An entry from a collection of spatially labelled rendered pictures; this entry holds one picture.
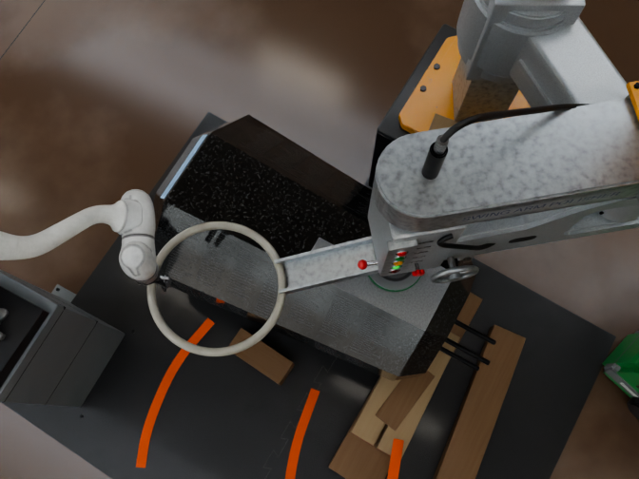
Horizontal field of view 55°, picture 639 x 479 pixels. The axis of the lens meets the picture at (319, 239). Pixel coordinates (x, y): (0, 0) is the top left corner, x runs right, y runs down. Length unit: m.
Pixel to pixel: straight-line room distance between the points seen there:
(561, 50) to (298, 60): 1.94
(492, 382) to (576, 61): 1.61
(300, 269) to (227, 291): 0.40
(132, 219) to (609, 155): 1.37
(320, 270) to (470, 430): 1.20
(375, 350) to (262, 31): 2.09
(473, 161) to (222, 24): 2.53
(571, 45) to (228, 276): 1.45
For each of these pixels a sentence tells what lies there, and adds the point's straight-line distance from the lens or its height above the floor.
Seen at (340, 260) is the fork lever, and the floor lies 0.95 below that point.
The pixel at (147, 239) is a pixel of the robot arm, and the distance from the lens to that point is 2.03.
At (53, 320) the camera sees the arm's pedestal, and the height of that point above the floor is 0.76.
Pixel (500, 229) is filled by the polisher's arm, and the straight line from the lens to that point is 1.82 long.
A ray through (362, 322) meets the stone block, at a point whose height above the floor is 0.76.
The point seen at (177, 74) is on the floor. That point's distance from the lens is 3.70.
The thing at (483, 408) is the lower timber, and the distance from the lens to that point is 3.05.
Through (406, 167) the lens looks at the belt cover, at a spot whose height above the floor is 1.69.
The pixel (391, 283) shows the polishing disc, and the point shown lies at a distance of 2.28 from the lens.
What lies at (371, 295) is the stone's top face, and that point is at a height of 0.82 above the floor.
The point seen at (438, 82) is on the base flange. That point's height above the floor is 0.78.
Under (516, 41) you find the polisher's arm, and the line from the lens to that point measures 2.04.
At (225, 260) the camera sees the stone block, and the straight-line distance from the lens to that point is 2.44.
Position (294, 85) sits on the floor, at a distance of 3.57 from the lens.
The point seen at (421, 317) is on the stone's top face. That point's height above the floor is 0.82.
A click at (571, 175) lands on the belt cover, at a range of 1.59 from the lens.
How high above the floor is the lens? 3.06
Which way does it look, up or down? 73 degrees down
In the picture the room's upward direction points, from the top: 3 degrees counter-clockwise
